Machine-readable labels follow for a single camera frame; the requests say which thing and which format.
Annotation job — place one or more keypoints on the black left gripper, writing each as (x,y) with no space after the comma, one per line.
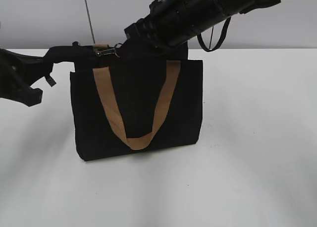
(15,77)

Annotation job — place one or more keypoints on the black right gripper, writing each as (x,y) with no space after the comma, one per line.
(171,23)

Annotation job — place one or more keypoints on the silver zipper pull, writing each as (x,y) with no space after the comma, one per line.
(105,50)

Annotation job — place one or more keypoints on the black canvas tote bag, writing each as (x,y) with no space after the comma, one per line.
(122,106)

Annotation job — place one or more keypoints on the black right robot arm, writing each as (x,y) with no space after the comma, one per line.
(234,7)

